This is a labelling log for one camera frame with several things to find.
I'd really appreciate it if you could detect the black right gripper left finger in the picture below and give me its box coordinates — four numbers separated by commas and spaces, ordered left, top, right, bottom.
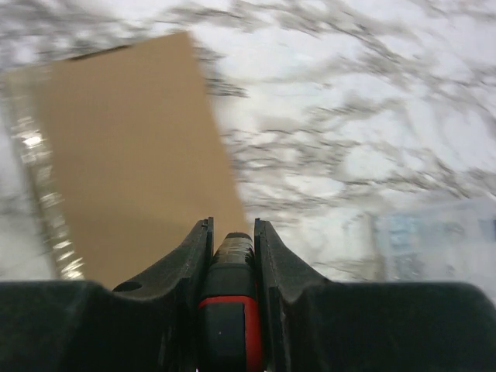
1, 219, 213, 371

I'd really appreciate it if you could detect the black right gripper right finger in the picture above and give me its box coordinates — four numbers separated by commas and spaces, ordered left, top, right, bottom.
254, 219, 495, 371

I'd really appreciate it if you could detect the red black utility knife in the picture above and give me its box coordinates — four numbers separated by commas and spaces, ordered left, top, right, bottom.
198, 232, 264, 372

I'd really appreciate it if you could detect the brown cardboard express box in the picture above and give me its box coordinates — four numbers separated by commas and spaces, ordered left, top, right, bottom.
2, 32, 248, 288

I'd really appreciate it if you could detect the clear plastic parts box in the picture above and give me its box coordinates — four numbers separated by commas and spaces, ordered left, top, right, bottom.
371, 197, 495, 285

